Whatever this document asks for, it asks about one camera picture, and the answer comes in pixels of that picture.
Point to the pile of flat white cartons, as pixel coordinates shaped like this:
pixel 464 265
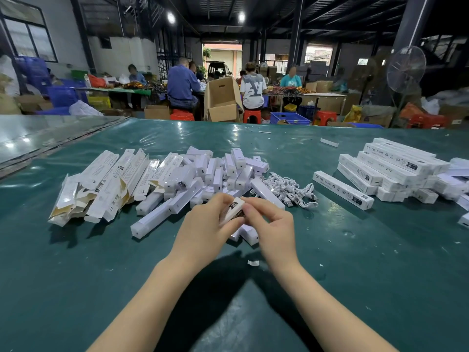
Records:
pixel 106 183

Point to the person's right hand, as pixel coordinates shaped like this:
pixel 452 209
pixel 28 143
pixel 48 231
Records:
pixel 276 234

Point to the yellow plastic crate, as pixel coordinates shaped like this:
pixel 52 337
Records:
pixel 99 102

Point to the person's left thumb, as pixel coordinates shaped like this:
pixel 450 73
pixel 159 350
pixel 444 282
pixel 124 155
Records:
pixel 231 233

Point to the long work table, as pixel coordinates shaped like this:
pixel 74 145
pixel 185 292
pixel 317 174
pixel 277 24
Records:
pixel 113 90

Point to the short white plastic block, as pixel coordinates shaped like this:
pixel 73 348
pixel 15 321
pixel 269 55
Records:
pixel 329 142

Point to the white-topped work table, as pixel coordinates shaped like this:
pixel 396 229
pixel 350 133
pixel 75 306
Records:
pixel 311 94

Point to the small white dark-label box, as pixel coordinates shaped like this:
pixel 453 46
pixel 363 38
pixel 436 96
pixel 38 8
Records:
pixel 235 210

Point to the person's right thumb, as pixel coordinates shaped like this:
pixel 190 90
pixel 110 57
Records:
pixel 252 218

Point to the standing pedestal fan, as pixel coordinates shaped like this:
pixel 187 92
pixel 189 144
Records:
pixel 406 71

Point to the dark-framed window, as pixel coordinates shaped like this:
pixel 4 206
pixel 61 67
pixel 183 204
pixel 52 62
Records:
pixel 27 32

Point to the blue plastic crate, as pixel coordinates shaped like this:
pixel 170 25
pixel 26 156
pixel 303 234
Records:
pixel 289 119

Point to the person's right forearm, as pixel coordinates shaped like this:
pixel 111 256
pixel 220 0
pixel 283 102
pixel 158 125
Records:
pixel 322 311

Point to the open cardboard box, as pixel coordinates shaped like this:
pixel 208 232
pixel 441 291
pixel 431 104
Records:
pixel 221 100

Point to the stack of blue crates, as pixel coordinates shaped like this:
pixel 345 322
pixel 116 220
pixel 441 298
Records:
pixel 55 89

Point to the dark parked van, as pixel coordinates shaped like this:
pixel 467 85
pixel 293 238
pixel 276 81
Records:
pixel 218 70

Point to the pile of white inner trays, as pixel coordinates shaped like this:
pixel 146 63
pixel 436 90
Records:
pixel 190 183

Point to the yellow plastic bag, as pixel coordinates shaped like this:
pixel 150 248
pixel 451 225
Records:
pixel 352 114

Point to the stack of packed white boxes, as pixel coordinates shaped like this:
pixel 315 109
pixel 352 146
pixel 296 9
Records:
pixel 399 168

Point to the person's left forearm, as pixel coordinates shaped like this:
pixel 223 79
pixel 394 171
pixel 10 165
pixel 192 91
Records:
pixel 146 307

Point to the white plastic bag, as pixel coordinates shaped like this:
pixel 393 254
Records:
pixel 84 109

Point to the red plastic stool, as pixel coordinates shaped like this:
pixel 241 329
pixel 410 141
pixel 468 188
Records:
pixel 252 116
pixel 182 115
pixel 427 120
pixel 325 117

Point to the small white paper scrap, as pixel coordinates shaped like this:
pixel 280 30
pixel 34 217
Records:
pixel 253 263

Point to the person's left hand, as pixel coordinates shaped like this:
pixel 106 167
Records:
pixel 198 234

